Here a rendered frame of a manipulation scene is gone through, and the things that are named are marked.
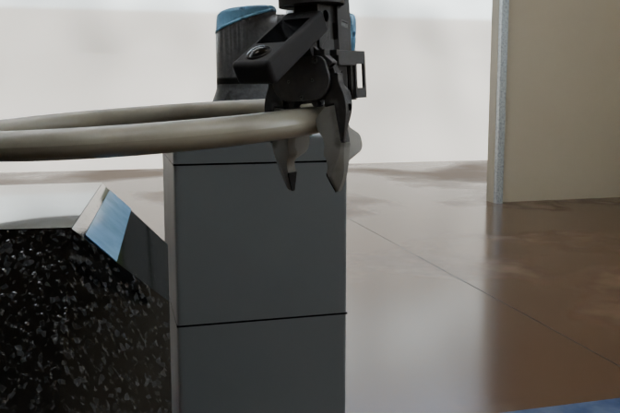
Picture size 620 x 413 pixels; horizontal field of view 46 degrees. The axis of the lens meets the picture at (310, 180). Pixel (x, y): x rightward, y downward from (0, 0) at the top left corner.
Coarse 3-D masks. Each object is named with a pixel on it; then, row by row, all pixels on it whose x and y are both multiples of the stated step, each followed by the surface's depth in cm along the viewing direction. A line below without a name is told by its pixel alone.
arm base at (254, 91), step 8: (224, 80) 176; (232, 80) 174; (224, 88) 176; (232, 88) 174; (240, 88) 174; (248, 88) 174; (256, 88) 174; (264, 88) 175; (216, 96) 178; (224, 96) 175; (232, 96) 174; (240, 96) 174; (248, 96) 174; (256, 96) 174; (264, 96) 175
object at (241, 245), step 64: (192, 192) 161; (256, 192) 165; (320, 192) 168; (192, 256) 163; (256, 256) 166; (320, 256) 170; (192, 320) 164; (256, 320) 168; (320, 320) 172; (192, 384) 166; (256, 384) 170; (320, 384) 174
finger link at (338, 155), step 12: (324, 108) 76; (324, 120) 76; (336, 120) 76; (324, 132) 77; (336, 132) 76; (324, 144) 77; (336, 144) 76; (348, 144) 76; (360, 144) 80; (324, 156) 77; (336, 156) 76; (348, 156) 77; (336, 168) 77; (336, 180) 77
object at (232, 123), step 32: (0, 128) 95; (32, 128) 101; (64, 128) 68; (96, 128) 68; (128, 128) 67; (160, 128) 68; (192, 128) 68; (224, 128) 70; (256, 128) 71; (288, 128) 74; (0, 160) 70; (32, 160) 69
